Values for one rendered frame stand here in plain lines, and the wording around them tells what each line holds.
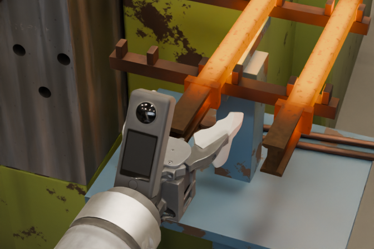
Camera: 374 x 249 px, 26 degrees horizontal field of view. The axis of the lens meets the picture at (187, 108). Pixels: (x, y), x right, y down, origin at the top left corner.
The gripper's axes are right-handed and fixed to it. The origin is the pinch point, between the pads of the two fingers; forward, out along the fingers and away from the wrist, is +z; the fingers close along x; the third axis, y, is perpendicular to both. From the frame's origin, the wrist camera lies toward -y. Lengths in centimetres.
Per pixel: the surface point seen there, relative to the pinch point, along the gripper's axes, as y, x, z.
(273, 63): 38, -8, 65
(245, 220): 26.4, 5.1, 7.3
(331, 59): -0.6, 13.4, 14.4
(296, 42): 48, -9, 89
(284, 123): -1.9, 12.0, -2.4
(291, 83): -0.6, 10.1, 7.3
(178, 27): 20, -21, 44
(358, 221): 94, 14, 81
